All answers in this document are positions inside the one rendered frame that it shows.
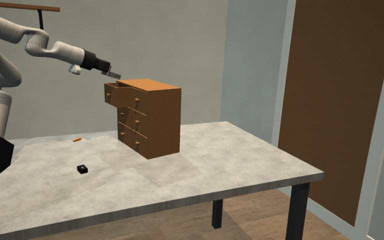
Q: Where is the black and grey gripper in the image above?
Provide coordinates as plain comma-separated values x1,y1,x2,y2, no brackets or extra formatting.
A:
67,46,121,80

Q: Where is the brown chest of drawers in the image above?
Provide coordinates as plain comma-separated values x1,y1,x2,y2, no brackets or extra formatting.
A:
116,79,182,160

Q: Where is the brown wooden drawer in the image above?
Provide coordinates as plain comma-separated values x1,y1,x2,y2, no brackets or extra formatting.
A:
104,82,131,108
132,130,147,158
117,107,131,127
131,87,147,114
118,122,132,147
131,109,147,136

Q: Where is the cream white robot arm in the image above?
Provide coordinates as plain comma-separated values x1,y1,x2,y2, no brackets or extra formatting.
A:
0,17,72,139

